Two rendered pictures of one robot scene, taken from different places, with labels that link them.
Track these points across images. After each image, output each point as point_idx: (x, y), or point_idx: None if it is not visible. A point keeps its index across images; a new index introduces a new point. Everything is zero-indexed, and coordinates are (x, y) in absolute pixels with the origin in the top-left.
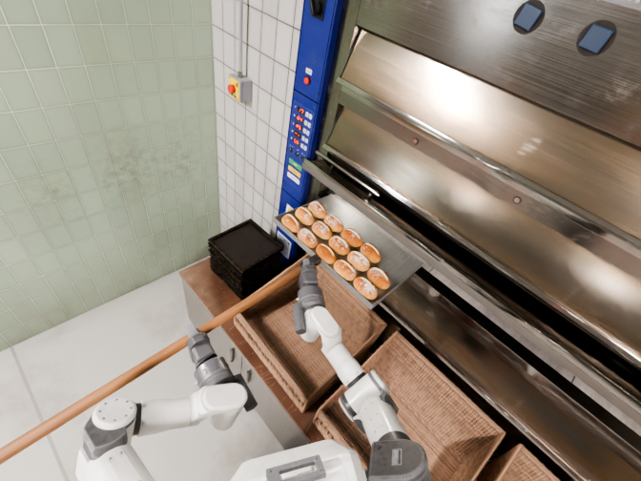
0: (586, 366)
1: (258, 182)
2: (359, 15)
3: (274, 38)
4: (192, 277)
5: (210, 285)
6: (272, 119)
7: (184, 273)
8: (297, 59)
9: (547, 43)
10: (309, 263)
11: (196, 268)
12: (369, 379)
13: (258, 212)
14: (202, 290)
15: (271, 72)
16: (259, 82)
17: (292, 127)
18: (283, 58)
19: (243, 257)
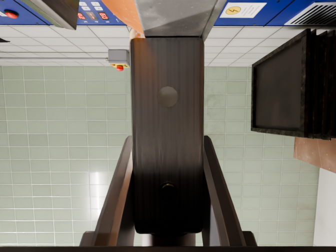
0: None
1: (214, 43)
2: None
3: (47, 38)
4: (306, 153)
5: (330, 148)
6: (121, 35)
7: (297, 155)
8: (16, 25)
9: None
10: (114, 176)
11: (300, 140)
12: None
13: (260, 42)
14: (330, 161)
15: (77, 38)
16: (101, 45)
17: (92, 22)
18: (48, 31)
19: (287, 111)
